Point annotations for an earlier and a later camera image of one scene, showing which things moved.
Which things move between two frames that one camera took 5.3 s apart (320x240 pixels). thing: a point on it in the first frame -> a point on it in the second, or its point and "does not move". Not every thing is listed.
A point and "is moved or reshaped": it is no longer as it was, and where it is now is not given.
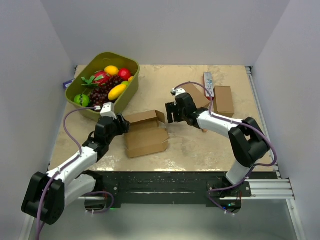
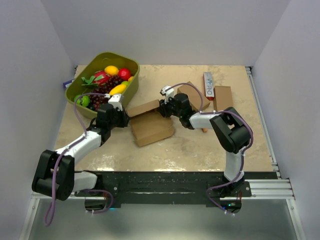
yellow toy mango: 116,91 does not move
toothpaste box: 209,84 does not move
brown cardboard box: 147,134 is moved or reshaped
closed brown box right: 223,105 does not move
